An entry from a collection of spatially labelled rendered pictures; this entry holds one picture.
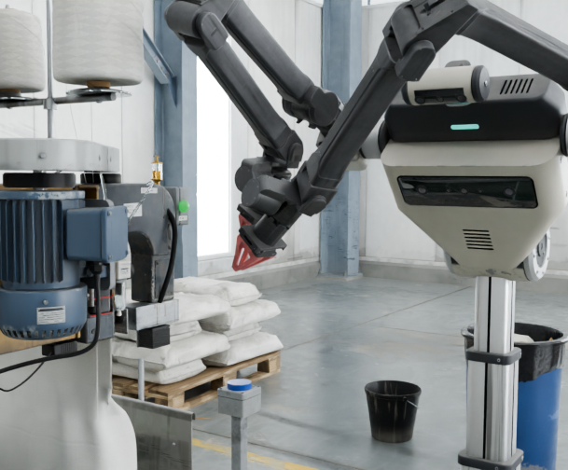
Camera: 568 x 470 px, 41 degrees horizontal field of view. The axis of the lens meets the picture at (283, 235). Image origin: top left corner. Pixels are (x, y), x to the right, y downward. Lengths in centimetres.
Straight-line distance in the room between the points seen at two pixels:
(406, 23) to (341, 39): 917
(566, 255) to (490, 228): 776
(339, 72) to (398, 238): 232
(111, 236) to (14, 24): 53
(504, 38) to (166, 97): 659
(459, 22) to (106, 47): 61
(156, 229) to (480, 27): 88
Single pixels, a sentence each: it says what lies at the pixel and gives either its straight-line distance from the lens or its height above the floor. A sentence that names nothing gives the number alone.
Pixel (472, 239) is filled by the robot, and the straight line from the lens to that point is 176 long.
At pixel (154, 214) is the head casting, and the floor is 127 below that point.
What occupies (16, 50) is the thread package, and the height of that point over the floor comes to 160.
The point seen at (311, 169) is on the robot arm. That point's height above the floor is 137.
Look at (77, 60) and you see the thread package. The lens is 142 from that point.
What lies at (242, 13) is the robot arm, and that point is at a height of 166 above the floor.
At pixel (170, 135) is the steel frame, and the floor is 174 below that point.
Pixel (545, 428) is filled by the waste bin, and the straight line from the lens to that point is 366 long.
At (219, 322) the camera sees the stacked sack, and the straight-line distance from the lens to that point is 486.
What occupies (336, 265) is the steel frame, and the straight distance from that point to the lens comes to 1033.
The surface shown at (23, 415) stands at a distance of 193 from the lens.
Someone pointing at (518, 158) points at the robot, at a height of 139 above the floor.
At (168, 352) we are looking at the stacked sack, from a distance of 440.
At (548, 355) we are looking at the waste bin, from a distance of 355.
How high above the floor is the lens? 136
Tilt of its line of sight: 4 degrees down
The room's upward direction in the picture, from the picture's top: straight up
